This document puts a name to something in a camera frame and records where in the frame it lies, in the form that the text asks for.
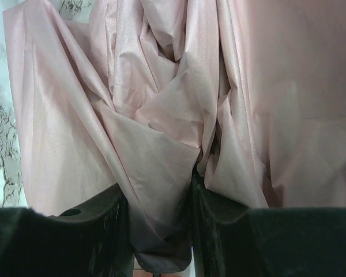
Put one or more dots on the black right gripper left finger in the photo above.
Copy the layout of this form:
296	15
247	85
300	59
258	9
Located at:
91	239

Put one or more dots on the pink folding umbrella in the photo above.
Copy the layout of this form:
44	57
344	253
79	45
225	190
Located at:
252	94

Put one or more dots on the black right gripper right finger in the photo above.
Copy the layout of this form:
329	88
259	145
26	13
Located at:
230	239

